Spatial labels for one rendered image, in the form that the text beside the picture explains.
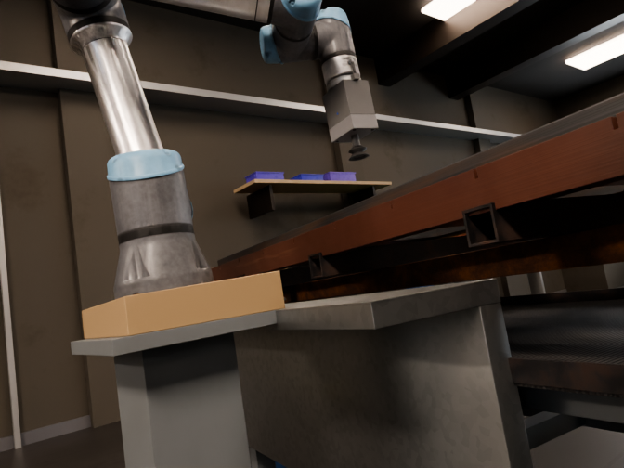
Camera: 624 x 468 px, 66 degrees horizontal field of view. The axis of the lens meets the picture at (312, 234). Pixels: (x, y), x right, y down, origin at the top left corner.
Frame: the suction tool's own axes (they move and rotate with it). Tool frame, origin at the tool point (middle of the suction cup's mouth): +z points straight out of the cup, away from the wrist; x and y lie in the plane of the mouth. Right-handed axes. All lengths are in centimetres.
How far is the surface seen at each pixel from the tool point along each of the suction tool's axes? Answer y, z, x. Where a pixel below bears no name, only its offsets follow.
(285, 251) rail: 23.5, 14.8, 8.8
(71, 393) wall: 312, 65, 47
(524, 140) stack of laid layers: -40.3, 11.0, 4.9
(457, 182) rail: -32.1, 13.9, 9.3
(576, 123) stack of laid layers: -47.3, 11.4, 5.0
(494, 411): -34, 43, 14
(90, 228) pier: 305, -48, 20
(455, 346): -29.9, 35.4, 14.1
